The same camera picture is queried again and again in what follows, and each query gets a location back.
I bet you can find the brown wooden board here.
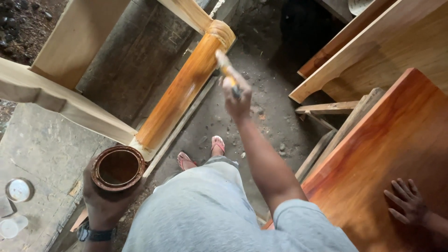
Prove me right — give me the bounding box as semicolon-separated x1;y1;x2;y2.
297;0;398;79

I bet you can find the yellow-handled paintbrush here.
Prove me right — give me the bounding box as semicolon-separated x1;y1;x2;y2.
214;49;242;99

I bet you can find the black wristwatch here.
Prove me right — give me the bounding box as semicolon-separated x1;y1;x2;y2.
77;221;117;243

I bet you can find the thin wooden slat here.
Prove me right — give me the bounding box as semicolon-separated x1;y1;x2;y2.
143;76;218;179

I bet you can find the varnished round wooden post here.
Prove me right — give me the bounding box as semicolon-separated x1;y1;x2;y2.
129;20;236;162

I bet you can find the varnished reddish wooden panel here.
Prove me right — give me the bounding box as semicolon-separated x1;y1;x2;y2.
262;68;448;252

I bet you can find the wooden stool frame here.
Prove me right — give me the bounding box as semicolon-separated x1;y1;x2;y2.
295;87;385;182

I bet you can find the unfinished wooden furniture frame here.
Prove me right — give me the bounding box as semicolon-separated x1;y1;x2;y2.
0;0;214;146

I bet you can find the brown varnish tin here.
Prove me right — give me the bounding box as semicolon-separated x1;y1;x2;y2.
91;145;146;192

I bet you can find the person's right hand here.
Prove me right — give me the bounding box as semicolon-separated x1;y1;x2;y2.
222;74;253;120

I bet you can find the clear plastic bottle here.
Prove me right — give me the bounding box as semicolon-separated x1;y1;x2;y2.
0;215;29;239

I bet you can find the red flip-flop sandal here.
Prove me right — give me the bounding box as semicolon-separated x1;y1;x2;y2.
177;151;198;171
211;135;226;157

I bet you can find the unvarnished wooden panel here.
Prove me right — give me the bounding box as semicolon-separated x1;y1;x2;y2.
289;0;448;104

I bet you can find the person's grey shirt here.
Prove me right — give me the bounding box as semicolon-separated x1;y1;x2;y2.
122;156;359;252

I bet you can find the round metal tin lid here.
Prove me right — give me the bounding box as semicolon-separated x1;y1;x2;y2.
5;177;35;203

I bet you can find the person's left hand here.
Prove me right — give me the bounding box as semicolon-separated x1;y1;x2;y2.
83;159;144;231

